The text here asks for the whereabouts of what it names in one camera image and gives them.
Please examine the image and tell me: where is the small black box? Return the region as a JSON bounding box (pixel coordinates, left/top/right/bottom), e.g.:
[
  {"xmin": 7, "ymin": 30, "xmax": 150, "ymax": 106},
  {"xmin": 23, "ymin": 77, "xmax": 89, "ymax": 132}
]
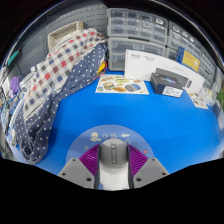
[{"xmin": 149, "ymin": 72, "xmax": 185, "ymax": 99}]

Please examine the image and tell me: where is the white woven basket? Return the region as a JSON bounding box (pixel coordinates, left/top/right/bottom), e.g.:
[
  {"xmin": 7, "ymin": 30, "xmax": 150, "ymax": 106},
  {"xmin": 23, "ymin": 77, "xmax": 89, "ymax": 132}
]
[{"xmin": 47, "ymin": 20, "xmax": 85, "ymax": 52}]

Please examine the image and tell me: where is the long white keyboard box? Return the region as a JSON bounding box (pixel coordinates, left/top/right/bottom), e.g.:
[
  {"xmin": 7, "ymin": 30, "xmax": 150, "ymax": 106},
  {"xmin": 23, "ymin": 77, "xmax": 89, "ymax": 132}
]
[{"xmin": 124, "ymin": 49, "xmax": 206, "ymax": 95}]

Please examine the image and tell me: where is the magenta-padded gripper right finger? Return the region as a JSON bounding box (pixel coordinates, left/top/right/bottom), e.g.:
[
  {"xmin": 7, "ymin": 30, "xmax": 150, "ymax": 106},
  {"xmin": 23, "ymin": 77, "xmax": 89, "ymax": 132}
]
[{"xmin": 126, "ymin": 144, "xmax": 170, "ymax": 190}]

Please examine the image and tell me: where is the white plant pot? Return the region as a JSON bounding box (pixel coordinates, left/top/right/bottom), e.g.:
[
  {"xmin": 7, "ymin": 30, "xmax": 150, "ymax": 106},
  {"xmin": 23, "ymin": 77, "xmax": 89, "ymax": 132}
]
[{"xmin": 217, "ymin": 109, "xmax": 224, "ymax": 131}]

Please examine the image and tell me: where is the purple bag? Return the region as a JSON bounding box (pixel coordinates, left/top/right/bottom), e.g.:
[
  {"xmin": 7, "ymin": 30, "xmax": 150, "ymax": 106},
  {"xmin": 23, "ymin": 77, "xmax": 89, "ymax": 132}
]
[{"xmin": 9, "ymin": 75, "xmax": 22, "ymax": 96}]

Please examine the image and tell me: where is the yellow tool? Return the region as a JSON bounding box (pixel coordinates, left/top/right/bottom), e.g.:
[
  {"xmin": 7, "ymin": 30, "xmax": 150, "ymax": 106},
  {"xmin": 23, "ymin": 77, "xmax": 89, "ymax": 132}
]
[{"xmin": 96, "ymin": 59, "xmax": 108, "ymax": 79}]

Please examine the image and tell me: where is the red blue checked cloth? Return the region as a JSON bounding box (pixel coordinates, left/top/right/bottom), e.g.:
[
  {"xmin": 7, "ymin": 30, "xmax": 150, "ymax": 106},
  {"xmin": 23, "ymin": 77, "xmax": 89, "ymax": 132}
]
[{"xmin": 20, "ymin": 28, "xmax": 108, "ymax": 123}]

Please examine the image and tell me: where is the white blue tissue box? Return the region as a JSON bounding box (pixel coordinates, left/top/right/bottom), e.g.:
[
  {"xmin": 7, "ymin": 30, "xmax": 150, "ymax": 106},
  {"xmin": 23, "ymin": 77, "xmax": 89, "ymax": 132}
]
[{"xmin": 201, "ymin": 87, "xmax": 217, "ymax": 107}]

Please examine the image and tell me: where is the cartoon sticker sheet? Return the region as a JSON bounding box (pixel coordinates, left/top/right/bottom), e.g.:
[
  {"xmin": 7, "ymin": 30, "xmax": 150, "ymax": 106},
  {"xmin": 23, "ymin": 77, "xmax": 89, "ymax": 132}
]
[
  {"xmin": 95, "ymin": 73, "xmax": 150, "ymax": 96},
  {"xmin": 187, "ymin": 90, "xmax": 210, "ymax": 110}
]

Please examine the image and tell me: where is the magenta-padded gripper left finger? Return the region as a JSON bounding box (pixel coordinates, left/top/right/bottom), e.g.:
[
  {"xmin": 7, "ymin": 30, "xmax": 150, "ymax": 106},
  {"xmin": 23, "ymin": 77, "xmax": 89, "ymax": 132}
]
[{"xmin": 57, "ymin": 143, "xmax": 101, "ymax": 190}]

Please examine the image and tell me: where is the grey computer mouse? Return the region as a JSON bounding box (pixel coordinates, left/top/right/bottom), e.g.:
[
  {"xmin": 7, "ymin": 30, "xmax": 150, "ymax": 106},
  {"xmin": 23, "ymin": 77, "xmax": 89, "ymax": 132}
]
[{"xmin": 98, "ymin": 138, "xmax": 130, "ymax": 192}]

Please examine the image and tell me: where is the yellow card with blue frame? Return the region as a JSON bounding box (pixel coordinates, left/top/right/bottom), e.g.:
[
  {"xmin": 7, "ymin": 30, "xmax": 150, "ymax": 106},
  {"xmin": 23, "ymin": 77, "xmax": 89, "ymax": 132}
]
[{"xmin": 175, "ymin": 46, "xmax": 202, "ymax": 73}]

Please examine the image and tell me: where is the navy polka dot cloth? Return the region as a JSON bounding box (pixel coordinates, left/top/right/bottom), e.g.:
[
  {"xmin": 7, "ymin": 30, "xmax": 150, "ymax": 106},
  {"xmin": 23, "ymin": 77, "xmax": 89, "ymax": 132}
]
[{"xmin": 13, "ymin": 42, "xmax": 108, "ymax": 165}]

